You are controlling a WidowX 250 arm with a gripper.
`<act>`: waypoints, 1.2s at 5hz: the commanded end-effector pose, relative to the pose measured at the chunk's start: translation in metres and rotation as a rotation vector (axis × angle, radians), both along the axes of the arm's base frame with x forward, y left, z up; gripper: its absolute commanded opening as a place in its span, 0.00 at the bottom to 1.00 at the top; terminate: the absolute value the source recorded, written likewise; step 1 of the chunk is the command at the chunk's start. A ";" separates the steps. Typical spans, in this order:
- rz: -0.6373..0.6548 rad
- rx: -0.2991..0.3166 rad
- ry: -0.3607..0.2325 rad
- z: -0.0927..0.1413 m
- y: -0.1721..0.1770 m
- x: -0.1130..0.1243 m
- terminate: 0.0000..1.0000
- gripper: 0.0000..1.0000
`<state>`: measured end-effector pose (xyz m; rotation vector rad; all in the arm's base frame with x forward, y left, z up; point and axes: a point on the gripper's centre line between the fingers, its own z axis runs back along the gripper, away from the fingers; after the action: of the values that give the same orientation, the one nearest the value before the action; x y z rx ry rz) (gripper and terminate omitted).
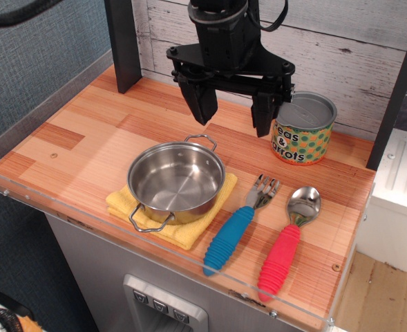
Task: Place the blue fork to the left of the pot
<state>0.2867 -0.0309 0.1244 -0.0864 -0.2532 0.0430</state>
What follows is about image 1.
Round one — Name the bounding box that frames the black orange object corner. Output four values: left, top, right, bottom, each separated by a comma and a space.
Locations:
0, 292, 44, 332

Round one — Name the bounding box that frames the peas and carrots can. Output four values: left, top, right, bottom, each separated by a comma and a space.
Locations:
271, 91, 337, 166

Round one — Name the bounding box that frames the grey toy dispenser panel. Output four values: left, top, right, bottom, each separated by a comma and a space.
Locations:
123, 274, 209, 331

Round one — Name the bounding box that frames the black braided cable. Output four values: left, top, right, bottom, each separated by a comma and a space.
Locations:
0, 0, 64, 27

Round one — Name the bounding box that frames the stainless steel pot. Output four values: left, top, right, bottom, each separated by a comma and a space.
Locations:
127, 134, 225, 233

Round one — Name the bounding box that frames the red handled spoon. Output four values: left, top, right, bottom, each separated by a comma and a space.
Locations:
258, 186, 321, 302

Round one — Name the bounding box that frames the dark grey right post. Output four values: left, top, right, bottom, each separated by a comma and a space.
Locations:
366, 51, 407, 171

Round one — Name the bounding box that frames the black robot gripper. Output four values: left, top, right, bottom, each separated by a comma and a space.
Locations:
167, 1, 295, 138

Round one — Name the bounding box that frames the clear acrylic guard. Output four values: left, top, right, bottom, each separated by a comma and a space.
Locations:
0, 53, 375, 331

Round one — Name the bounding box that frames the blue handled fork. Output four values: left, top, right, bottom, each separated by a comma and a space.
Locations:
202, 174, 280, 276

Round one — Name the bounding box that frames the dark grey post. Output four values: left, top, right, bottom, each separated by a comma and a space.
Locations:
104, 0, 142, 93
366, 51, 407, 171

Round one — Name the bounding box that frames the yellow cloth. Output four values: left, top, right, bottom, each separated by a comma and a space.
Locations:
106, 173, 238, 250

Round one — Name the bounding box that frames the white toy sink unit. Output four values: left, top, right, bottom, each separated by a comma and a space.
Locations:
356, 129, 407, 272

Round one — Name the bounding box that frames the dark grey left post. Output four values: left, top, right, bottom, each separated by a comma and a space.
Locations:
104, 0, 142, 93

